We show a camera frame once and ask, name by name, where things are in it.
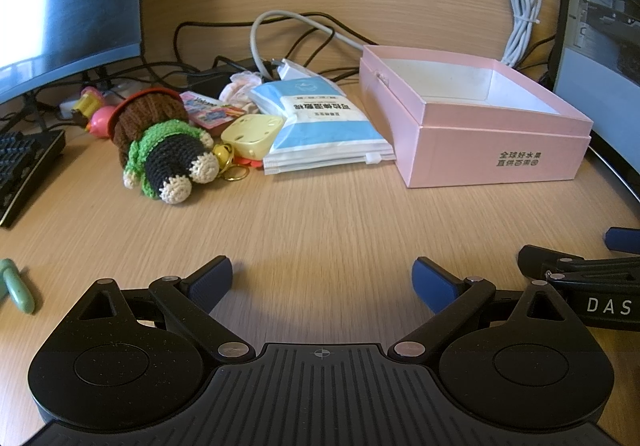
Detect white tissue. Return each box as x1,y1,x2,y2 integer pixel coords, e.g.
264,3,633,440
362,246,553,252
218,71,262,114

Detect pink toy figure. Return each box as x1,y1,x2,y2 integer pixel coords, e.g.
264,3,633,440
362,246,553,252
72,86,116,138

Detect left curved monitor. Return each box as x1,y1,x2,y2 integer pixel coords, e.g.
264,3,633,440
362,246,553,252
1,0,142,102

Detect grey looped cable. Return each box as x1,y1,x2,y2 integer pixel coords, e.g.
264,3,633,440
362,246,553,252
248,9,367,77

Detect pink cardboard box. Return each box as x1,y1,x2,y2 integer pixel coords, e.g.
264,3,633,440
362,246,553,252
359,45,592,188

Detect blue white wipes packet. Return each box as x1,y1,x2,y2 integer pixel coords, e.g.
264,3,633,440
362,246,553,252
248,78,395,175

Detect crocheted brown green doll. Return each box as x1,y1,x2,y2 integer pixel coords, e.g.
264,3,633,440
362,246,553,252
107,88,220,204

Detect gold keyring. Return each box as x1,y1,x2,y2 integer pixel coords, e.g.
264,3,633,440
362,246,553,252
213,144,250,182

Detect pink patterned card pack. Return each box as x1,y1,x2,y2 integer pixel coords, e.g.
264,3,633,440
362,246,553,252
180,91,245,136

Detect right monitor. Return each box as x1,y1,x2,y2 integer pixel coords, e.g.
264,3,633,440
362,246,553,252
548,0,640,196

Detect black power adapter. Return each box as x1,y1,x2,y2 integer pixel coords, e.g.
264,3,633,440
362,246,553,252
186,56,257,98

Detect black keyboard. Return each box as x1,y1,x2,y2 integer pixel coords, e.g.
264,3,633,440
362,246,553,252
0,130,66,227

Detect white power strip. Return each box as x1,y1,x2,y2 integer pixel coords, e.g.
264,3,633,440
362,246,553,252
58,82,141,120

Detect yellow plastic case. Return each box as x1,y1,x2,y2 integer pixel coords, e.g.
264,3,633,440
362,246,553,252
221,114,284,161

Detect teal plastic clip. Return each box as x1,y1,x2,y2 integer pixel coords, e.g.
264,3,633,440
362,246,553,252
0,258,36,314

